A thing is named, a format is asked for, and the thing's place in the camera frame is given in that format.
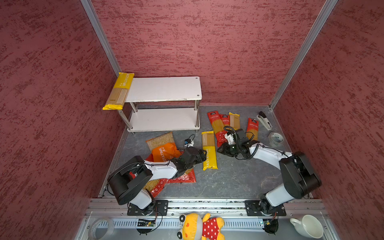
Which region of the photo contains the clear tape roll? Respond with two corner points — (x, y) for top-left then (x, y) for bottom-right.
(88, 218), (115, 240)

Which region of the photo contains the red macaroni bag right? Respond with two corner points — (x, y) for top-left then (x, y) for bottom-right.
(167, 169), (197, 184)

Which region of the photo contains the white two-tier shelf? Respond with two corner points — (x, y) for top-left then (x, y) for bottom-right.
(118, 76), (203, 133)

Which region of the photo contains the grey tape roll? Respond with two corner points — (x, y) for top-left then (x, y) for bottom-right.
(268, 132), (285, 147)

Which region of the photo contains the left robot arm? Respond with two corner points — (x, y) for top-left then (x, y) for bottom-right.
(107, 147), (207, 211)

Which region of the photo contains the red macaroni bag left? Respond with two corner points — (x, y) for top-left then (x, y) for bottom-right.
(144, 179), (168, 198)

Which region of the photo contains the red spaghetti pack right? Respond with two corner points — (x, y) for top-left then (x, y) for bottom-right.
(246, 118), (259, 141)

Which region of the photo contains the red macaroni bag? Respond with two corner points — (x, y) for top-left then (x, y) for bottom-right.
(144, 179), (168, 198)
(167, 169), (197, 184)

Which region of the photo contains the yellow plush toy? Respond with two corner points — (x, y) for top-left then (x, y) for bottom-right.
(177, 213), (225, 240)

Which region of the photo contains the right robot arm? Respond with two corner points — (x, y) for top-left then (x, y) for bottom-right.
(218, 126), (322, 216)

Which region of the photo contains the white ceramic cup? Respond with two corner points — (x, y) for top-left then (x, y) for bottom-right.
(290, 215), (324, 239)

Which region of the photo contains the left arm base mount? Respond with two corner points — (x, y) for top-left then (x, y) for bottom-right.
(127, 200), (169, 217)

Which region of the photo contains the orange pasta bag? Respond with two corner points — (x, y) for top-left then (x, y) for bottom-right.
(146, 132), (182, 162)

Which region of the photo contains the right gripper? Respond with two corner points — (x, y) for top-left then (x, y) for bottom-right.
(216, 142), (241, 157)

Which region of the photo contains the white black stapler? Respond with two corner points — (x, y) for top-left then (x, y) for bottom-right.
(257, 111), (273, 131)

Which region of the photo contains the red spaghetti pack large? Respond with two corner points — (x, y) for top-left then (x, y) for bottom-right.
(207, 111), (228, 148)

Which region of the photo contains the red spaghetti pack middle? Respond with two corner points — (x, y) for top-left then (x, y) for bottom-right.
(220, 114), (230, 126)

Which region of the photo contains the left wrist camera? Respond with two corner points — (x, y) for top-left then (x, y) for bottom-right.
(184, 134), (196, 149)

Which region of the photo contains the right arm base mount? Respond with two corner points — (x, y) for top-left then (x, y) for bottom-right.
(245, 200), (287, 217)

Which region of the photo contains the yellow spaghetti pack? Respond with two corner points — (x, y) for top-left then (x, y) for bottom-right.
(103, 73), (135, 111)
(202, 131), (218, 171)
(229, 113), (241, 130)

